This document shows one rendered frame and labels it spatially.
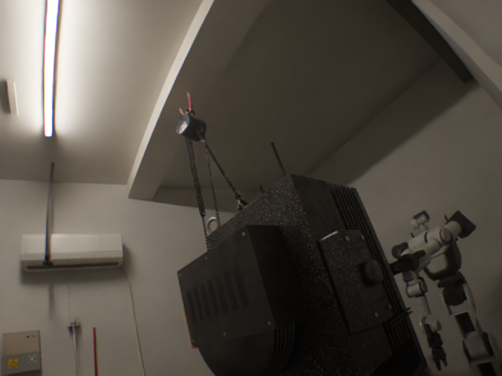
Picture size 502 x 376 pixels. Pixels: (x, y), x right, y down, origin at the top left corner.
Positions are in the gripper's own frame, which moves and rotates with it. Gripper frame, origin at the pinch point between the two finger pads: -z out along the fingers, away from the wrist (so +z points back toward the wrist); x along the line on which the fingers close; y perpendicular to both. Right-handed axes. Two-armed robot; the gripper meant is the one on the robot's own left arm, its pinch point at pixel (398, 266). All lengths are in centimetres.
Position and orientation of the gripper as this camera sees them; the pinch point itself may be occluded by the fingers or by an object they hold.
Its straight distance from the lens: 128.7
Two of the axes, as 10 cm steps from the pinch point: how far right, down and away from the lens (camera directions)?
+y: 2.7, 8.6, -4.3
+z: 7.4, 1.1, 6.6
